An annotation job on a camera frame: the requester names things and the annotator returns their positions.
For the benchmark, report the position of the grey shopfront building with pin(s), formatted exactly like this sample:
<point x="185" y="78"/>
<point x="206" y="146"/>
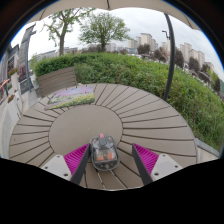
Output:
<point x="8" y="66"/>

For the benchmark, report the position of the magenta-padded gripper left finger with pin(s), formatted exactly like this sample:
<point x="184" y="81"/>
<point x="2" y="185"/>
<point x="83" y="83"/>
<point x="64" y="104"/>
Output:
<point x="76" y="160"/>

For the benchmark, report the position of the dark tall sign pillar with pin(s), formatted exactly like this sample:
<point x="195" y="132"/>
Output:
<point x="24" y="63"/>

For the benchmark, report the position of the transparent grey computer mouse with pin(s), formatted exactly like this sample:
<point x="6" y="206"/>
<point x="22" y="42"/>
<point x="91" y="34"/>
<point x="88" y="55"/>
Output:
<point x="104" y="153"/>

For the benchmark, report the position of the white planter with flowers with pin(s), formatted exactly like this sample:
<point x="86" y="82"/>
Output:
<point x="14" y="105"/>
<point x="13" y="78"/>

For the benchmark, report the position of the dark curved parasol pole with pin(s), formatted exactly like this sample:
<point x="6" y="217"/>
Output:
<point x="170" y="60"/>

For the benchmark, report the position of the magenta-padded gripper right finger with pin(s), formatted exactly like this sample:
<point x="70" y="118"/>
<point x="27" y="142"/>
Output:
<point x="148" y="160"/>

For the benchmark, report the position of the distant apartment buildings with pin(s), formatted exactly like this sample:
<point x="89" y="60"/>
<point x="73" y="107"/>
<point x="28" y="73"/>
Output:
<point x="146" y="41"/>

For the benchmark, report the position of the brown slatted chair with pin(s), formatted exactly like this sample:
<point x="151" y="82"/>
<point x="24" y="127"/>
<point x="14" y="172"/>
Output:
<point x="56" y="80"/>

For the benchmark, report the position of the flower print mouse pad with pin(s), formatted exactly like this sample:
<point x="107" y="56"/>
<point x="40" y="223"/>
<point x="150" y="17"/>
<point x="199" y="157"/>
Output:
<point x="71" y="96"/>

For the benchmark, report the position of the tall thin-crowned tree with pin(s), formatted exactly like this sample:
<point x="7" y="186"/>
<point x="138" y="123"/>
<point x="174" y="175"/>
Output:
<point x="62" y="33"/>

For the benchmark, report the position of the round bushy green tree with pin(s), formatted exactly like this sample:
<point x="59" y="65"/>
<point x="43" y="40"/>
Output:
<point x="103" y="30"/>

